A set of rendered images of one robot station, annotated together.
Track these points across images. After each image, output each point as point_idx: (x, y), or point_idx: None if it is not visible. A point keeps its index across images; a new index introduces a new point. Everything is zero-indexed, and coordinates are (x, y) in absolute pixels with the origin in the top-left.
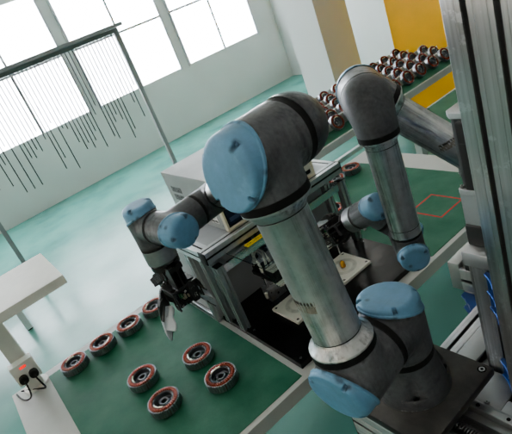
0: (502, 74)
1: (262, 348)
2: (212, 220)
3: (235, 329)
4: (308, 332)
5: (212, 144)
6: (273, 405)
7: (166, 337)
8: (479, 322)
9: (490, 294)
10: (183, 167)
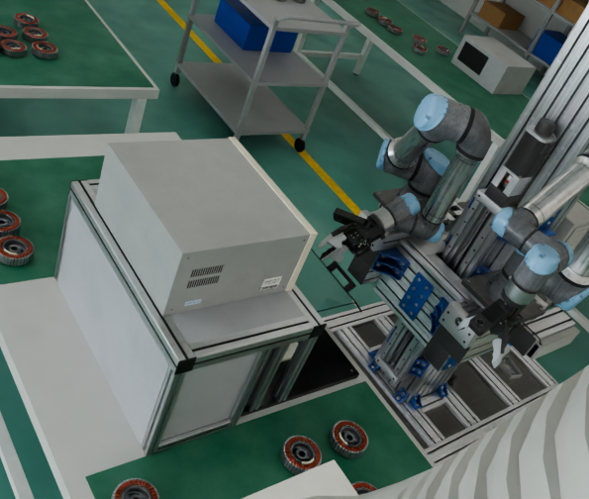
0: None
1: (312, 396)
2: (263, 287)
3: (262, 412)
4: (320, 353)
5: None
6: (390, 411)
7: (226, 496)
8: (430, 259)
9: None
10: (210, 231)
